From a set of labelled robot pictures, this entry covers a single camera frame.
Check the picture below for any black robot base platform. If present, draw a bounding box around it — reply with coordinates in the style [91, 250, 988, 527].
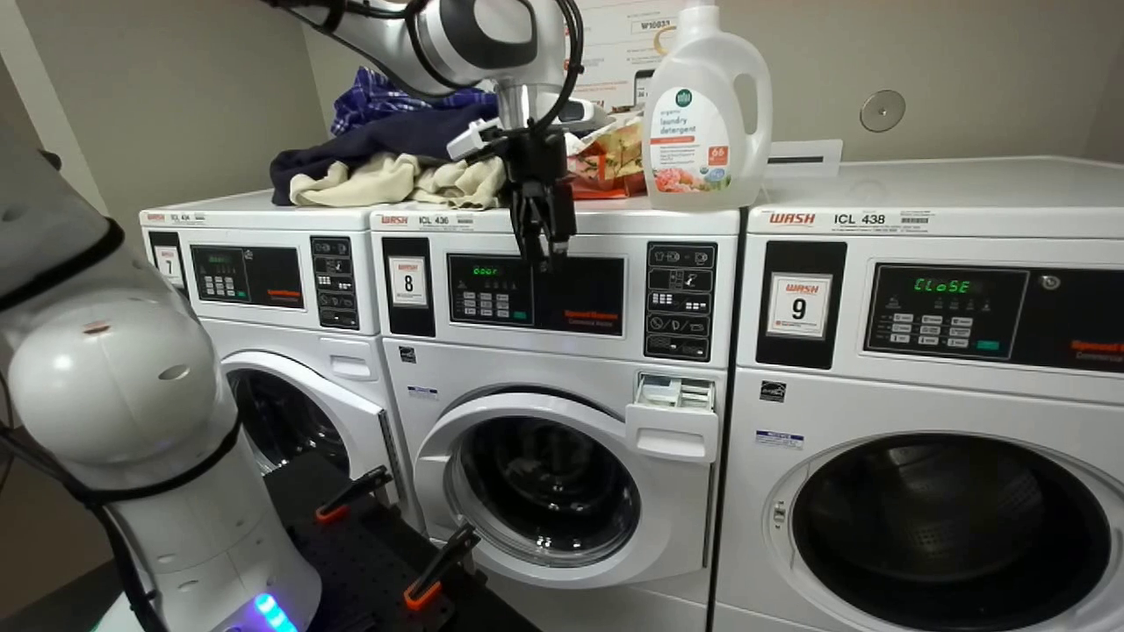
[261, 448, 539, 632]

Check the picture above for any round door of washer 8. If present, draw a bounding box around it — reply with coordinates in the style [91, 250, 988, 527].
[413, 385, 720, 595]

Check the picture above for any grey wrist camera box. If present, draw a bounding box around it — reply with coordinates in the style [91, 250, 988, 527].
[442, 114, 511, 165]

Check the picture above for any blue plaid cloth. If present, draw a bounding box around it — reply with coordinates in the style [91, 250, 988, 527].
[330, 68, 502, 137]

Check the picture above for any white detergent bottle green label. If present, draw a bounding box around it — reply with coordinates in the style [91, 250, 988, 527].
[639, 0, 776, 213]

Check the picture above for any cream cloth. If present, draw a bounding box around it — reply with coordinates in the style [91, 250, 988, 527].
[288, 150, 420, 213]
[410, 156, 508, 213]

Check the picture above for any dark navy cloth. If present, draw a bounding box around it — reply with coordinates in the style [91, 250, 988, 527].
[265, 103, 504, 209]

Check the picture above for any round wall plate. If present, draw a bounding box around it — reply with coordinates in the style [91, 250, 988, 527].
[857, 88, 909, 137]

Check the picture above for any white washing machine small label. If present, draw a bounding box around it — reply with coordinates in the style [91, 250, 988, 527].
[135, 185, 413, 519]

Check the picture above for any white number 8 label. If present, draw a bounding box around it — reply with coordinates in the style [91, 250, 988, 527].
[385, 252, 432, 312]

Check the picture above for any white washing machine number 9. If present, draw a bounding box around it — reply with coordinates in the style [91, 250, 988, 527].
[711, 156, 1124, 632]

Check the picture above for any white paper wall sign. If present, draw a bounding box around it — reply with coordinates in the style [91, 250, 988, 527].
[571, 0, 695, 117]

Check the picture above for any white number 9 label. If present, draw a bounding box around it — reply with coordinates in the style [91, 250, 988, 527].
[764, 271, 836, 345]

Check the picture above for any white washing machine number 8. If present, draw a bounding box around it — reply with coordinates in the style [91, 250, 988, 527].
[366, 198, 749, 632]

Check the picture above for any black clamp orange tip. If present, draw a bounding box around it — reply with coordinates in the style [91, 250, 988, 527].
[399, 519, 483, 618]
[312, 465, 398, 527]

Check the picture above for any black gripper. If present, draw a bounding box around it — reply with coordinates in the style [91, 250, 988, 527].
[502, 120, 578, 275]

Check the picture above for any round door small-label washer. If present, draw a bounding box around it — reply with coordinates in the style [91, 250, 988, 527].
[216, 348, 398, 486]

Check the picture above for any red orange snack bag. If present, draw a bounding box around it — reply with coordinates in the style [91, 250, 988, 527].
[565, 117, 651, 204]

